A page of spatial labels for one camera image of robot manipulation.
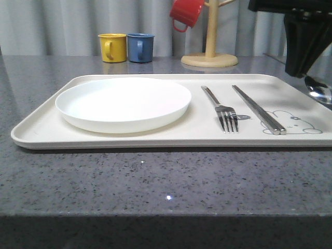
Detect white round plate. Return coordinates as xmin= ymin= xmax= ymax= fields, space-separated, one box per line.
xmin=55 ymin=77 xmax=191 ymax=134

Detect yellow mug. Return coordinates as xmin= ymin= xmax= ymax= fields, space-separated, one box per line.
xmin=98 ymin=33 xmax=127 ymax=63

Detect silver chopstick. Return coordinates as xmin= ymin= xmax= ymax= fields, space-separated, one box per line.
xmin=231 ymin=85 xmax=282 ymax=136
xmin=233 ymin=85 xmax=287 ymax=135

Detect red hanging mug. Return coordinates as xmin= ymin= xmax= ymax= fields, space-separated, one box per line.
xmin=169 ymin=0 xmax=205 ymax=33

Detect grey curtain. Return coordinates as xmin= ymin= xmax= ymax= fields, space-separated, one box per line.
xmin=0 ymin=0 xmax=332 ymax=57

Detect silver metal spoon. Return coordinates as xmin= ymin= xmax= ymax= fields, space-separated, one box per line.
xmin=305 ymin=76 xmax=331 ymax=105

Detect blue mug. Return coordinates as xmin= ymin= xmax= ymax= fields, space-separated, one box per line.
xmin=127 ymin=33 xmax=155 ymax=63

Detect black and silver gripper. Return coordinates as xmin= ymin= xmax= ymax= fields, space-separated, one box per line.
xmin=248 ymin=0 xmax=331 ymax=78

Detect cream rabbit serving tray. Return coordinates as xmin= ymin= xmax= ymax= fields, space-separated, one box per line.
xmin=11 ymin=74 xmax=331 ymax=149

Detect wooden mug tree stand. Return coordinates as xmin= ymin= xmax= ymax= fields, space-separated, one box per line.
xmin=181 ymin=1 xmax=238 ymax=67

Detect silver metal fork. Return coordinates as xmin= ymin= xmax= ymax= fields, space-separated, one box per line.
xmin=201 ymin=86 xmax=239 ymax=134

